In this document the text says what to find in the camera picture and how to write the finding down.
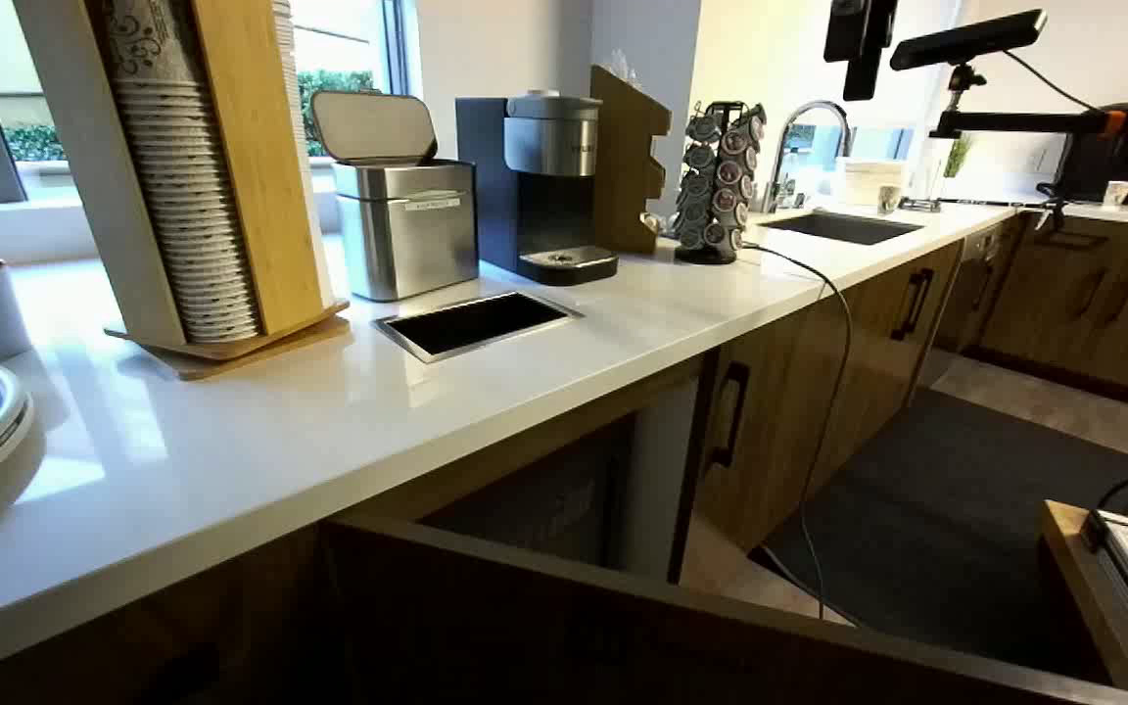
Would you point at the wooden cabinet side panel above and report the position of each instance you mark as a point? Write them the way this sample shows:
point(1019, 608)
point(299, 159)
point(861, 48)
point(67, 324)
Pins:
point(134, 641)

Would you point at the wooden cabinet row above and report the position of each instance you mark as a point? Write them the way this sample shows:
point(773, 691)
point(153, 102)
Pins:
point(1088, 307)

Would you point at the black and silver coffee machine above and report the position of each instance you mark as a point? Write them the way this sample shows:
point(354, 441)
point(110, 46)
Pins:
point(510, 180)

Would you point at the stainless steel lidded bin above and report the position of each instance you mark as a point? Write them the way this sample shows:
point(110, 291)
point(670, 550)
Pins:
point(413, 235)

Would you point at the stepped wooden organizer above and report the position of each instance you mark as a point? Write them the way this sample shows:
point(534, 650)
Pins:
point(627, 171)

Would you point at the coffee pod carousel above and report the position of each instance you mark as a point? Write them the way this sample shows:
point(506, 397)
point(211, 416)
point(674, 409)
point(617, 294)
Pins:
point(719, 180)

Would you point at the undermount sink basin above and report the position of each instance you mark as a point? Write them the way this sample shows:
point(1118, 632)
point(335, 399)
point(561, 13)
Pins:
point(839, 228)

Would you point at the chrome sink faucet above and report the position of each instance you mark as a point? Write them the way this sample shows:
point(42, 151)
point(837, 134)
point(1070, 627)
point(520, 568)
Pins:
point(794, 140)

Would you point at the wooden cup dispenser stand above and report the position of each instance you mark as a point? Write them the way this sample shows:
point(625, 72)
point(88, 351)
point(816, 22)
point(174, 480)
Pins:
point(256, 159)

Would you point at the dark grey floor mat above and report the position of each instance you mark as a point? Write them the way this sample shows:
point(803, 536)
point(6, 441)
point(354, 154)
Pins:
point(959, 521)

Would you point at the stack of patterned paper cups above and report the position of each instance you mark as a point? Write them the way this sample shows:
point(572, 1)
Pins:
point(179, 171)

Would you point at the light wooden table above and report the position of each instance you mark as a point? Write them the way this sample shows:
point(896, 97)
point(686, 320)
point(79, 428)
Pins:
point(1088, 590)

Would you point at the black stereo camera bar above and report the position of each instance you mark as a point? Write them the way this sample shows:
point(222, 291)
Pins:
point(964, 40)

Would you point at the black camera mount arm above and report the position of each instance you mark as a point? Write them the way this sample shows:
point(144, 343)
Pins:
point(1088, 140)

